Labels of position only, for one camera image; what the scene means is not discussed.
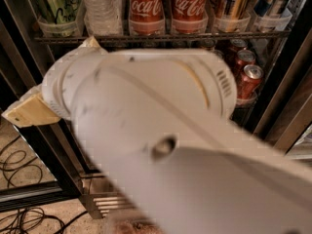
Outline black cables on floor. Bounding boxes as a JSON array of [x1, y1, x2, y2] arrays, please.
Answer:
[[0, 134, 90, 234]]

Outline red coca-cola can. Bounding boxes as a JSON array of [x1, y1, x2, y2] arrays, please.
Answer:
[[171, 0, 206, 34], [129, 0, 163, 35]]

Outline red front can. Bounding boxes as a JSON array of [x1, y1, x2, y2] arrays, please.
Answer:
[[236, 64, 264, 106]]

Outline right red Coca-Cola can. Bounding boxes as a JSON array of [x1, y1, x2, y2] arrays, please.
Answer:
[[171, 0, 206, 34]]

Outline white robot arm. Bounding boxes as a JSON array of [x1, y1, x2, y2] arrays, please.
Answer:
[[4, 38, 312, 234]]

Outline red second row can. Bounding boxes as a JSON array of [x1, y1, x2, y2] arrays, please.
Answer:
[[231, 50, 255, 76]]

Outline stainless steel fridge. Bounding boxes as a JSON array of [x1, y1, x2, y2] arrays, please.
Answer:
[[0, 0, 312, 218]]

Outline green tall can top shelf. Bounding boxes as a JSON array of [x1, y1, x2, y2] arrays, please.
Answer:
[[35, 0, 81, 37]]

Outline left red Coca-Cola can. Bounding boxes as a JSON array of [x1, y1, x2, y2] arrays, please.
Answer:
[[129, 0, 163, 35]]

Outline clear water bottle top shelf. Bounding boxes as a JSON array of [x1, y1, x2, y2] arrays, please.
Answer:
[[83, 0, 123, 36]]

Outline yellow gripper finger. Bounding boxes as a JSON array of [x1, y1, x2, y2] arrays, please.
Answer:
[[80, 36, 100, 48], [1, 85, 60, 128]]

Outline gold plaid tall can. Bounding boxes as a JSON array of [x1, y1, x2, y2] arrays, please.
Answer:
[[210, 0, 249, 32]]

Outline blue silver tall can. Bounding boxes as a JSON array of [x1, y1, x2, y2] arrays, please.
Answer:
[[253, 0, 290, 32]]

